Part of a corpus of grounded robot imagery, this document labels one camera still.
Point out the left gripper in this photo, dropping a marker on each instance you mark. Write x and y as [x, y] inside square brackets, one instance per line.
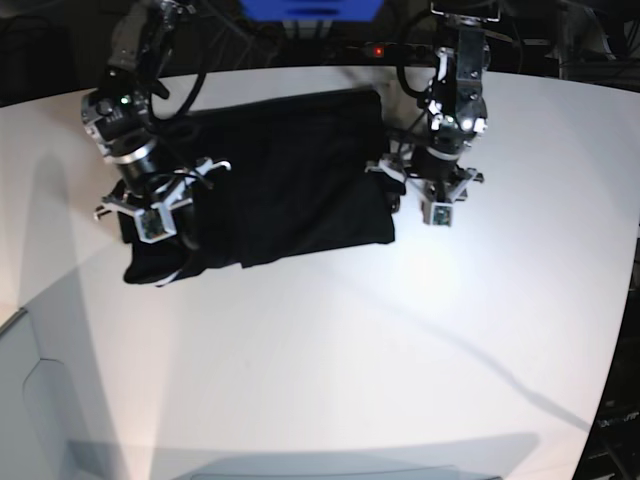
[415, 168]

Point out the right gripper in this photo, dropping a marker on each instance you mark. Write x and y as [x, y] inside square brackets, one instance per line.
[152, 176]

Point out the black T-shirt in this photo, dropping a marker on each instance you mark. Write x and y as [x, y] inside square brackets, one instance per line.
[297, 186]

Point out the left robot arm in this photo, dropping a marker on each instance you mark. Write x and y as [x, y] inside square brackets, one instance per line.
[453, 112]

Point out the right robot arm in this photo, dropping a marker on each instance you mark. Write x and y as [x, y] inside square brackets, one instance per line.
[119, 113]

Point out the white shirt label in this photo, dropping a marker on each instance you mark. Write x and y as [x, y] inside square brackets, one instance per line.
[168, 279]

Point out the black power strip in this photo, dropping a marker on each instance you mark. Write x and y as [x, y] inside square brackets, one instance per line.
[392, 53]

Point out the blue box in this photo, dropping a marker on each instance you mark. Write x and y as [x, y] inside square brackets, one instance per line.
[333, 10]

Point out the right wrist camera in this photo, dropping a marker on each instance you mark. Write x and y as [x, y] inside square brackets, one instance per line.
[154, 225]

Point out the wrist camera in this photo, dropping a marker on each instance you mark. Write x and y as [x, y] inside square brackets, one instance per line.
[154, 225]
[438, 213]

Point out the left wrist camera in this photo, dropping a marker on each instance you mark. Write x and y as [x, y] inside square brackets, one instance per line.
[438, 213]

